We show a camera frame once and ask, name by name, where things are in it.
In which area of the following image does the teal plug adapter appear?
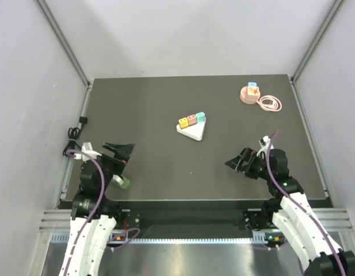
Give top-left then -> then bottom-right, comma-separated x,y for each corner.
195,112 -> 206,124

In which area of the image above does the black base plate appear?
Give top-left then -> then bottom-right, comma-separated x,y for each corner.
119,200 -> 266,239

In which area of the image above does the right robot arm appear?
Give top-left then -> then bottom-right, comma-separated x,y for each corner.
225,147 -> 355,275

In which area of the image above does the yellow plug adapter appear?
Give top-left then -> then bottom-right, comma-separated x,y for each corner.
178,117 -> 189,129

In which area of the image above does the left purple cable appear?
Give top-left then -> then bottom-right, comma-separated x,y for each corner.
62,148 -> 141,276

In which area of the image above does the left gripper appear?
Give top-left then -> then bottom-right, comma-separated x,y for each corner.
97,141 -> 135,191

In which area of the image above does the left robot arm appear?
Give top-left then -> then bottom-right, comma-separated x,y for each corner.
59,142 -> 135,275

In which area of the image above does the pink plug adapter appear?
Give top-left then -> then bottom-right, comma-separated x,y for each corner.
186,114 -> 197,126

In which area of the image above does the black power cable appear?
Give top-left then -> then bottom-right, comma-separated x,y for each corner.
63,116 -> 89,158

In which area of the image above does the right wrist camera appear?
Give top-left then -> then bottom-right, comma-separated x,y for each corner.
257,136 -> 274,159

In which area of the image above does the green power strip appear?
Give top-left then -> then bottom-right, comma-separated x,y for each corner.
112,175 -> 131,190

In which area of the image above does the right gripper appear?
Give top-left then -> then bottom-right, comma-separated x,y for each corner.
225,147 -> 273,181

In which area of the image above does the white triangular power strip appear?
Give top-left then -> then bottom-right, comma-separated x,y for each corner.
176,121 -> 207,141

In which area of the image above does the pink round socket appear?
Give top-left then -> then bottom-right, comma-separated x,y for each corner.
239,86 -> 261,105

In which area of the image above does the pink coiled cable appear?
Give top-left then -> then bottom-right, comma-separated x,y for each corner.
257,95 -> 284,112

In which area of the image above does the blue plug adapter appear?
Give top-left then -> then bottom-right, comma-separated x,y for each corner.
247,82 -> 257,87

